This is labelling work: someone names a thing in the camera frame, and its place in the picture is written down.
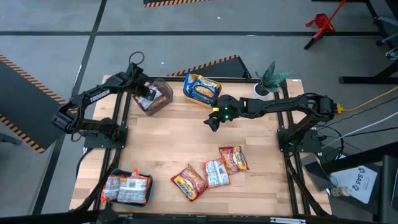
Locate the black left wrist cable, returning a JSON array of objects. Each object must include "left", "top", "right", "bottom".
[{"left": 127, "top": 50, "right": 146, "bottom": 74}]

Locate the red floor stand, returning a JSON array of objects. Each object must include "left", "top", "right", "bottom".
[{"left": 303, "top": 0, "right": 348, "bottom": 50}]

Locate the teal plastic bin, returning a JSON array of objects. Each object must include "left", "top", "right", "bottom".
[{"left": 104, "top": 169, "right": 154, "bottom": 208}]

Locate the brown translucent plastic bin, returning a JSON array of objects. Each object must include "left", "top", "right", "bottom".
[{"left": 132, "top": 77, "right": 174, "bottom": 117}]

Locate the dark grey tablet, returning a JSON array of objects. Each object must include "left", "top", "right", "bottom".
[{"left": 300, "top": 153, "right": 334, "bottom": 193}]

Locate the grey office chair base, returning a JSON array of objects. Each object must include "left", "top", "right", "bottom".
[{"left": 376, "top": 15, "right": 398, "bottom": 48}]

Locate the black side desk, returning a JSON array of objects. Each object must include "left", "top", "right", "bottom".
[{"left": 322, "top": 141, "right": 398, "bottom": 224}]

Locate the green plant in white pot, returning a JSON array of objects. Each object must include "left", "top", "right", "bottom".
[{"left": 251, "top": 60, "right": 293, "bottom": 101}]

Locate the black floor cable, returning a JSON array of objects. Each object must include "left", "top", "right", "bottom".
[{"left": 337, "top": 126, "right": 398, "bottom": 135}]

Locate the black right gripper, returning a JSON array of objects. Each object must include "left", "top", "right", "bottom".
[{"left": 203, "top": 95, "right": 246, "bottom": 133}]

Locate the red Maruchan noodle pack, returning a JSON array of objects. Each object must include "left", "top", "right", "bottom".
[
  {"left": 170, "top": 164, "right": 208, "bottom": 202},
  {"left": 218, "top": 145, "right": 249, "bottom": 175},
  {"left": 135, "top": 82, "right": 164, "bottom": 110}
]

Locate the white printed paper sheet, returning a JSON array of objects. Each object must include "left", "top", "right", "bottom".
[{"left": 329, "top": 164, "right": 379, "bottom": 205}]

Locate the black desk leg frame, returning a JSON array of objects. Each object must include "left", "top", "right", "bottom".
[{"left": 338, "top": 0, "right": 398, "bottom": 85}]

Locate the blue Maruchan noodle pack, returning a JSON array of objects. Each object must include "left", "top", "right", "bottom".
[{"left": 183, "top": 73, "right": 223, "bottom": 105}]

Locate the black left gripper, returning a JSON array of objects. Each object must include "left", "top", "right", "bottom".
[{"left": 126, "top": 63, "right": 157, "bottom": 101}]

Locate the black hazard-striped floor mat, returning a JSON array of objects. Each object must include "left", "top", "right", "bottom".
[
  {"left": 169, "top": 55, "right": 252, "bottom": 79},
  {"left": 0, "top": 54, "right": 81, "bottom": 154},
  {"left": 142, "top": 0, "right": 210, "bottom": 9}
]

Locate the white floor cable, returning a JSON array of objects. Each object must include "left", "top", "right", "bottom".
[{"left": 322, "top": 111, "right": 398, "bottom": 149}]

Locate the yellow plastic bin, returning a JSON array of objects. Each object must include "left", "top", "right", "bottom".
[{"left": 182, "top": 72, "right": 223, "bottom": 109}]

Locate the yellow extension cable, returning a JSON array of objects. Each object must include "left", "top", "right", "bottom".
[{"left": 334, "top": 86, "right": 398, "bottom": 114}]

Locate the grey metal leg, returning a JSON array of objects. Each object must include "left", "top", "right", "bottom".
[{"left": 0, "top": 133, "right": 23, "bottom": 146}]

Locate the small brown bottle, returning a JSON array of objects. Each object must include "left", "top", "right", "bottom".
[{"left": 330, "top": 185, "right": 351, "bottom": 198}]

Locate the person's shoe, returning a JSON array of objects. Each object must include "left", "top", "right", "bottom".
[{"left": 384, "top": 47, "right": 398, "bottom": 61}]

